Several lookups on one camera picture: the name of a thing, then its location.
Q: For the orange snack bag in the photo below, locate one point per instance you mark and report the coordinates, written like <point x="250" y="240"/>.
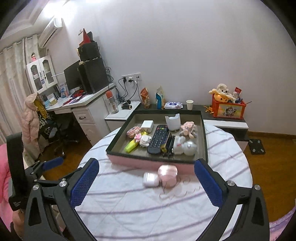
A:
<point x="144" y="94"/>

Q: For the red toy storage box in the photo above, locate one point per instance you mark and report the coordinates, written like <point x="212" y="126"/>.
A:
<point x="228" y="109"/>

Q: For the white skull plush toy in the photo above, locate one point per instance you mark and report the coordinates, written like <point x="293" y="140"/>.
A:
<point x="222" y="88"/>

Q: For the pink floral pillow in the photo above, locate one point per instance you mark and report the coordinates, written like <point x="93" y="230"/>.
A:
<point x="277" y="227"/>

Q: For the white paper cup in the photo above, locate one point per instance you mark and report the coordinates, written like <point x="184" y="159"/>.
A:
<point x="189" y="104"/>

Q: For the black floor scale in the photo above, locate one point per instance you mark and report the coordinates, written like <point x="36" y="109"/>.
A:
<point x="256" y="147"/>

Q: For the pink plush doll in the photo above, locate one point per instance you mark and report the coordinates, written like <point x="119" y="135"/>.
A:
<point x="188" y="129"/>

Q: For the yellow highlighter pen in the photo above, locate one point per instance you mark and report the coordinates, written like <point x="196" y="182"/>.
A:
<point x="130" y="146"/>

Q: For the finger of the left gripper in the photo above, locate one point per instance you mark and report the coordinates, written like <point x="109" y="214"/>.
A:
<point x="48" y="165"/>

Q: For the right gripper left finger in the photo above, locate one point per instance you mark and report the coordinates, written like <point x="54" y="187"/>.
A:
<point x="81" y="181"/>

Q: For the blue gold rectangular box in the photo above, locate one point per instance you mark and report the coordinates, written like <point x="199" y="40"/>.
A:
<point x="165" y="146"/>

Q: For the wet wipes pack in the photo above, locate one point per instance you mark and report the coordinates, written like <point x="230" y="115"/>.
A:
<point x="173" y="105"/>

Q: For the black hair clip with pearls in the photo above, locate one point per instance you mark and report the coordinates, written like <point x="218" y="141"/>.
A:
<point x="170" y="149"/>

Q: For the black box on tower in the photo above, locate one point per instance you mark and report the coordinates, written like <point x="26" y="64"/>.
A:
<point x="89" y="51"/>

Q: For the blue white snack bag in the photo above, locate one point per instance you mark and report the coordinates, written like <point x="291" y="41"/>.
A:
<point x="160" y="99"/>

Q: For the yellow plush toy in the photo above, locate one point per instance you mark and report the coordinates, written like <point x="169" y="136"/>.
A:
<point x="222" y="97"/>

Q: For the black computer monitor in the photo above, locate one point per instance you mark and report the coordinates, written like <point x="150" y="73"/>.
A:
<point x="72" y="76"/>

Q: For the white pink brick doll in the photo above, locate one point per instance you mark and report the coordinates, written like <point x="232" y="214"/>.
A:
<point x="143" y="139"/>

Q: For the rose gold lid jar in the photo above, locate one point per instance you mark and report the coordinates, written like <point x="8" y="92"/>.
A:
<point x="168" y="175"/>

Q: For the white glass door cabinet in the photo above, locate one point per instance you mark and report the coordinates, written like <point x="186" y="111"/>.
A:
<point x="41" y="74"/>

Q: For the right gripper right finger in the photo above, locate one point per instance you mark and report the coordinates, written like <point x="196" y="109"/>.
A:
<point x="211" y="181"/>

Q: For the black remote control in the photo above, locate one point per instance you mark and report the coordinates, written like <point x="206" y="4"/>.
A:
<point x="160" y="136"/>

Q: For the black computer tower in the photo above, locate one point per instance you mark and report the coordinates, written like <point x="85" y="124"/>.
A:
<point x="93" y="76"/>

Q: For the white wall power strip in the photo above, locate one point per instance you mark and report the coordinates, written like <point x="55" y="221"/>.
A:
<point x="134" y="77"/>

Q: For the white quilted bed cover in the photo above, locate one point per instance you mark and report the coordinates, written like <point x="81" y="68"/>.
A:
<point x="119" y="207"/>

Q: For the bottle with orange cap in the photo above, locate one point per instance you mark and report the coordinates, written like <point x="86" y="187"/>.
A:
<point x="111" y="103"/>

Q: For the white air conditioner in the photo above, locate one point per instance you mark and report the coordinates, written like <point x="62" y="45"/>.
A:
<point x="53" y="27"/>

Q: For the red triangular paper item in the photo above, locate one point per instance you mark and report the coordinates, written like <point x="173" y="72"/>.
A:
<point x="86" y="39"/>

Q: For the white bedside table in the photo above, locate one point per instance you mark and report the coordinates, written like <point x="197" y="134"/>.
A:
<point x="116" y="120"/>

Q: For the person's left hand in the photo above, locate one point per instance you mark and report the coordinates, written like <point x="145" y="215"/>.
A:
<point x="17" y="226"/>

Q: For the white astronaut rabbit toy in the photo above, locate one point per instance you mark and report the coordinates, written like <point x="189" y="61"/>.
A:
<point x="183" y="146"/>

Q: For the pink box with black rim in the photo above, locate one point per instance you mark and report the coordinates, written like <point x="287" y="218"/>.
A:
<point x="141" y="159"/>

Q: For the white charger adapter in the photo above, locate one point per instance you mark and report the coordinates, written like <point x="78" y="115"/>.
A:
<point x="147" y="126"/>

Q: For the white earbuds case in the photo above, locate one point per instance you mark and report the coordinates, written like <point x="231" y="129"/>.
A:
<point x="150" y="180"/>

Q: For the white desk with drawers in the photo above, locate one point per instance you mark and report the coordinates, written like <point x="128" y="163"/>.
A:
<point x="90" y="112"/>

